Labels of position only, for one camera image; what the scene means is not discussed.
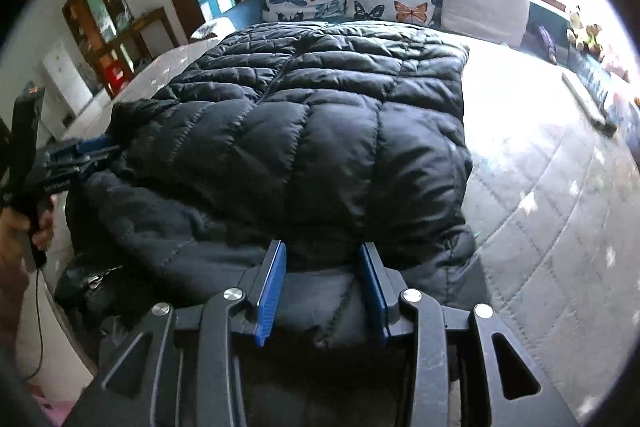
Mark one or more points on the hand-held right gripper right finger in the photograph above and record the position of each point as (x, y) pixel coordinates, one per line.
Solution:
(375, 297)

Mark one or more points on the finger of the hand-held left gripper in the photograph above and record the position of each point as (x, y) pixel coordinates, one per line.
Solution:
(75, 169)
(95, 147)

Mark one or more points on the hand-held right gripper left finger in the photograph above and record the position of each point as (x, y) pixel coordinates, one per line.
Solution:
(270, 297)

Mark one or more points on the black puffer jacket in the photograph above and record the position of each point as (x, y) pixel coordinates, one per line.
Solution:
(325, 132)

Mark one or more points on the person's left forearm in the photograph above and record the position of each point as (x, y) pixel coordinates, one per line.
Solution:
(12, 297)

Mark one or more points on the person's left hand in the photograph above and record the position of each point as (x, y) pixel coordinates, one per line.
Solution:
(44, 232)

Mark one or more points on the red plastic stool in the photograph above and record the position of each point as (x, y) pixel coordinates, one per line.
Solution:
(114, 74)

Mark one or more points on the white refrigerator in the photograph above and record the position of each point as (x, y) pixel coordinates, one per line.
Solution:
(65, 77)

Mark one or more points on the wooden display cabinet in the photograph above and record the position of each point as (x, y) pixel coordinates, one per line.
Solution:
(75, 22)

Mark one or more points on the wooden desk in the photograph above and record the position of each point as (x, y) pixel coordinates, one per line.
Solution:
(150, 19)

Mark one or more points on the white pillow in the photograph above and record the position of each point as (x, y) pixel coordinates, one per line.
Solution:
(212, 28)

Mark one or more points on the pink cloth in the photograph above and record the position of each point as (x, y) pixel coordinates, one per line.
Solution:
(50, 407)

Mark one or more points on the white long flat device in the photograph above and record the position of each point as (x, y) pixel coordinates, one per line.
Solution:
(585, 102)

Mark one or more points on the purple cloth item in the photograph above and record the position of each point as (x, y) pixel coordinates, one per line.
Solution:
(546, 42)

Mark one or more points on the white cushion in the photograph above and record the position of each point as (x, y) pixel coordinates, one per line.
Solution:
(482, 4)

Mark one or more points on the pink plush toy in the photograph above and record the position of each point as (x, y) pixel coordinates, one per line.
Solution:
(615, 64)

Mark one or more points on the panda plush toy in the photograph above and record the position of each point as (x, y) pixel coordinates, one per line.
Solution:
(575, 24)

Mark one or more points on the brown bear plush toy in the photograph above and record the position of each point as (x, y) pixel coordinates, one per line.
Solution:
(592, 37)

